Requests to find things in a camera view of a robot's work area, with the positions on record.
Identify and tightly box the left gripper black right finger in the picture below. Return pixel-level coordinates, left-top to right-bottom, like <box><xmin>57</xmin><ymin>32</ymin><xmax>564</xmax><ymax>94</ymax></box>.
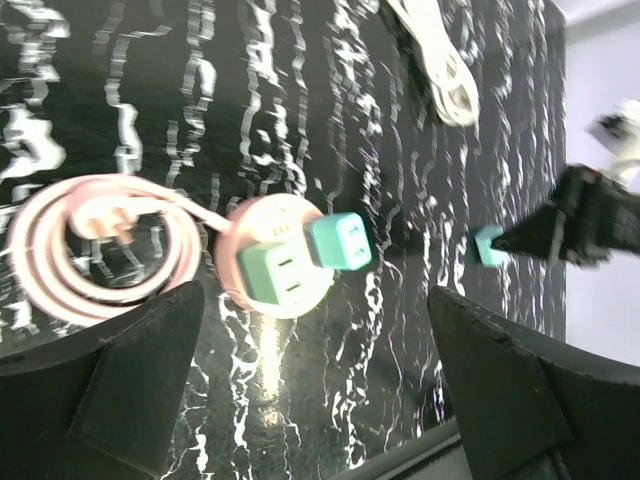
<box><xmin>428</xmin><ymin>287</ymin><xmax>639</xmax><ymax>479</ymax></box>

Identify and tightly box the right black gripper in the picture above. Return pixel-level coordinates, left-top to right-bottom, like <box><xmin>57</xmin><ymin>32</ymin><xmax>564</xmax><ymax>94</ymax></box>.
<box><xmin>491</xmin><ymin>164</ymin><xmax>639</xmax><ymax>265</ymax></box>

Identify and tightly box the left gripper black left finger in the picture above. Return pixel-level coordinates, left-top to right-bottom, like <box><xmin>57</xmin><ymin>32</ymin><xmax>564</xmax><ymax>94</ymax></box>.
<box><xmin>1</xmin><ymin>281</ymin><xmax>205</xmax><ymax>479</ymax></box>

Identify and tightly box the teal plug adapter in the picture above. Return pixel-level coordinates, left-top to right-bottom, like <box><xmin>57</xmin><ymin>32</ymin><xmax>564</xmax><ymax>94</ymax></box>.
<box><xmin>306</xmin><ymin>212</ymin><xmax>372</xmax><ymax>271</ymax></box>
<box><xmin>474</xmin><ymin>225</ymin><xmax>508</xmax><ymax>268</ymax></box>

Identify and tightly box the pink round power socket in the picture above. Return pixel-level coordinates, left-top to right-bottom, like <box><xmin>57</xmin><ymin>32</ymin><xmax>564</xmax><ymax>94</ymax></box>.
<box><xmin>214</xmin><ymin>193</ymin><xmax>334</xmax><ymax>319</ymax></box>

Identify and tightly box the green plug adapter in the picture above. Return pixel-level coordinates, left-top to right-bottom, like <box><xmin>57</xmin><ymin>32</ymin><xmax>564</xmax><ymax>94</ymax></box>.
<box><xmin>236</xmin><ymin>241</ymin><xmax>323</xmax><ymax>306</ymax></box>

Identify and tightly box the white coiled power strip cable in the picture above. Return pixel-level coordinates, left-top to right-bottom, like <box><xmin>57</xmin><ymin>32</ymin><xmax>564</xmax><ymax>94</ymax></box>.
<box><xmin>384</xmin><ymin>0</ymin><xmax>481</xmax><ymax>127</ymax></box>

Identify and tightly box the pink coiled cable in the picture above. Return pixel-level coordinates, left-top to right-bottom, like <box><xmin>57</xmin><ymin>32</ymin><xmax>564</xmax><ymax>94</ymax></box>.
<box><xmin>8</xmin><ymin>174</ymin><xmax>232</xmax><ymax>323</ymax></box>

